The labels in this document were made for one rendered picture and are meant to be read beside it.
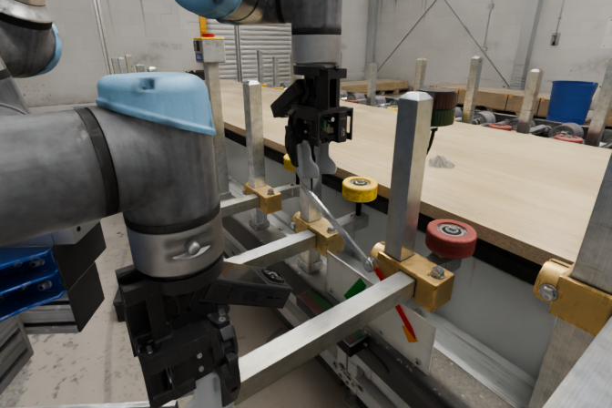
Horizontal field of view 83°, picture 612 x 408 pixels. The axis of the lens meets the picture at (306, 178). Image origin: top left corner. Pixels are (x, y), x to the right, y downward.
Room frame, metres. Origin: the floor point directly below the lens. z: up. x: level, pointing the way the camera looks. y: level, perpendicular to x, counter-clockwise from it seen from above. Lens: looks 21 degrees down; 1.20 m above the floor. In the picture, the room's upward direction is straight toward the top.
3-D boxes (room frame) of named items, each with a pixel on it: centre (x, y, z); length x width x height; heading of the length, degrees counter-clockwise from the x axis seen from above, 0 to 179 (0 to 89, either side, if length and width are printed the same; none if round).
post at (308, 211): (0.71, -0.01, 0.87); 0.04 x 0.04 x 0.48; 36
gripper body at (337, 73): (0.56, -0.02, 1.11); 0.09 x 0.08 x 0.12; 36
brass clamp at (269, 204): (0.89, 0.12, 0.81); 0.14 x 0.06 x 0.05; 36
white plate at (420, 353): (0.51, -0.12, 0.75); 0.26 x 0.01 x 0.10; 36
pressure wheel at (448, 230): (0.52, -0.25, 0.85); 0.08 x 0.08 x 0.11
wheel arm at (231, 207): (0.83, 0.18, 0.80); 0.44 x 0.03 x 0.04; 126
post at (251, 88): (0.91, 0.14, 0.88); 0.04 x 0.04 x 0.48; 36
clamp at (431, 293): (0.49, -0.17, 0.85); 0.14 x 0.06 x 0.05; 36
